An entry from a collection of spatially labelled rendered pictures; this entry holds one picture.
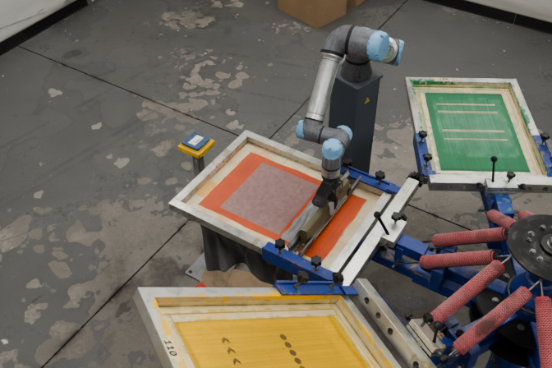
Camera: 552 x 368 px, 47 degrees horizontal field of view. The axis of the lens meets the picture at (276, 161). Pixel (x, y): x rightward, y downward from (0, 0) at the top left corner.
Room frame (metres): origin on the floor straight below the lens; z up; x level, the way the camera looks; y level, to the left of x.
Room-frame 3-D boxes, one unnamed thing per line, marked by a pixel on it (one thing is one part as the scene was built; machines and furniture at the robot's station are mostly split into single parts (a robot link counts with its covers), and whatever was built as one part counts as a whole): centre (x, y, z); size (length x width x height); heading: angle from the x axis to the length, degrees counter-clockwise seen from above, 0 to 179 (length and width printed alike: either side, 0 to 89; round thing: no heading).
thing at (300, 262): (1.59, -0.08, 0.97); 0.30 x 0.05 x 0.07; 57
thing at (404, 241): (1.65, -0.50, 1.02); 0.17 x 0.06 x 0.05; 57
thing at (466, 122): (2.29, -0.96, 1.05); 1.08 x 0.61 x 0.23; 177
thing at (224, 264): (1.81, 0.13, 0.74); 0.46 x 0.04 x 0.42; 57
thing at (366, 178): (2.06, -0.38, 0.97); 0.30 x 0.05 x 0.07; 57
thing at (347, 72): (2.57, -0.39, 1.25); 0.15 x 0.15 x 0.10
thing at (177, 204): (1.95, -0.03, 0.97); 0.79 x 0.58 x 0.04; 57
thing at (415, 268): (1.72, -0.39, 0.89); 1.24 x 0.06 x 0.06; 57
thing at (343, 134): (1.96, -0.24, 1.30); 0.11 x 0.11 x 0.08; 66
